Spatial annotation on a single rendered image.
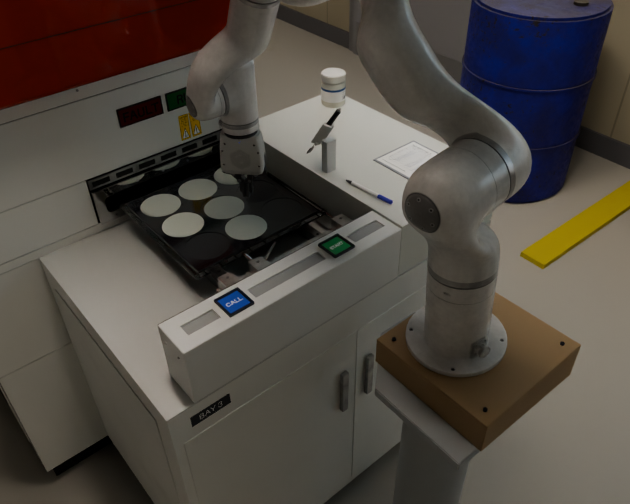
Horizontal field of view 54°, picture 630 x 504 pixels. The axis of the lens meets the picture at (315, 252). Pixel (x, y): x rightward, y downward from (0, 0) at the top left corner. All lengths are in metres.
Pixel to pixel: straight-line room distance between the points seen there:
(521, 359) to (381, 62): 0.60
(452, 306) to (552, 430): 1.25
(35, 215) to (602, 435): 1.85
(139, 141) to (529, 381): 1.06
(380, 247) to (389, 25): 0.54
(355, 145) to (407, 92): 0.72
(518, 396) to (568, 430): 1.15
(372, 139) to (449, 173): 0.80
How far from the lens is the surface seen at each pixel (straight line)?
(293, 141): 1.67
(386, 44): 0.95
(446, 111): 0.97
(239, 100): 1.34
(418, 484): 1.51
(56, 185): 1.58
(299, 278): 1.23
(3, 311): 1.71
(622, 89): 3.65
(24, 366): 1.84
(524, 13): 2.88
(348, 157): 1.60
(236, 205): 1.55
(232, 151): 1.42
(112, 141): 1.59
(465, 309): 1.09
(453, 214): 0.89
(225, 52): 1.25
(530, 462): 2.19
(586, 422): 2.35
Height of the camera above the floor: 1.78
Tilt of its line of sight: 39 degrees down
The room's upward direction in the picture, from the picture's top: 1 degrees counter-clockwise
